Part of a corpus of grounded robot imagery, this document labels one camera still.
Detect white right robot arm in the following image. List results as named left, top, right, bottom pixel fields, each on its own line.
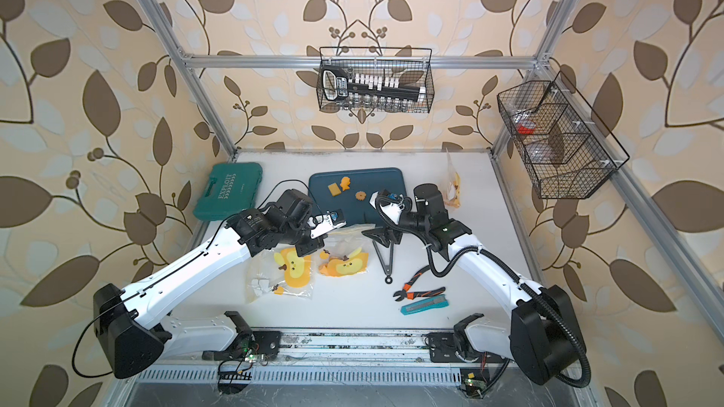
left=370, top=184, right=592, bottom=388

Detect black wire basket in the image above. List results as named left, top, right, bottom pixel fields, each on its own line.
left=316, top=45, right=436, bottom=114
left=497, top=72, right=630, bottom=200

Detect clear resealable duck bag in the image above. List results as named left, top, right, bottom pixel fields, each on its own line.
left=444, top=152, right=461, bottom=208

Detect red item in basket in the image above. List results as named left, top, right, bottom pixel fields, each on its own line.
left=516, top=121, right=537, bottom=136

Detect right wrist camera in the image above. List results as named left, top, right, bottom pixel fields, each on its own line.
left=370, top=190, right=412, bottom=219

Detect black wire basket right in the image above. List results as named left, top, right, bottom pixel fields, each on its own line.
left=497, top=72, right=630, bottom=200

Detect orange black pliers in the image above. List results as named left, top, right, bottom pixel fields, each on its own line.
left=392, top=265, right=447, bottom=303

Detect black wire basket back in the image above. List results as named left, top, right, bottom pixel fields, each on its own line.
left=316, top=45, right=436, bottom=114

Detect black socket set holder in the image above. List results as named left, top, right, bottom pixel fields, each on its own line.
left=320, top=66, right=428, bottom=103

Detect stack of duck bags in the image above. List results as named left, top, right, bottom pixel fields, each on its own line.
left=244, top=247, right=314, bottom=303

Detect green plastic tool case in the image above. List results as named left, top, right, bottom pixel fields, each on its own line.
left=193, top=162, right=263, bottom=222

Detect black corrugated cable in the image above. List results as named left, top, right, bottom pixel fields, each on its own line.
left=375, top=194, right=592, bottom=389

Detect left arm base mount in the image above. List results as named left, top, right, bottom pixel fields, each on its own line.
left=202, top=311, right=282, bottom=395

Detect orange fish cookie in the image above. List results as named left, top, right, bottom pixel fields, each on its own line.
left=339, top=176, right=351, bottom=191

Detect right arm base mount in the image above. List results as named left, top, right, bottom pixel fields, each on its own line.
left=424, top=313, right=511, bottom=399

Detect teal utility knife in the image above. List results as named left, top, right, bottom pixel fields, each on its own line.
left=401, top=295, right=449, bottom=316

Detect dark blue tray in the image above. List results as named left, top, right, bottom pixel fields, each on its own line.
left=308, top=168, right=407, bottom=226

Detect black tongs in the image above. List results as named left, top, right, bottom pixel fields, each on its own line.
left=362, top=227, right=402, bottom=285

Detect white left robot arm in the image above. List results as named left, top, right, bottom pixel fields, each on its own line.
left=92, top=190, right=346, bottom=379

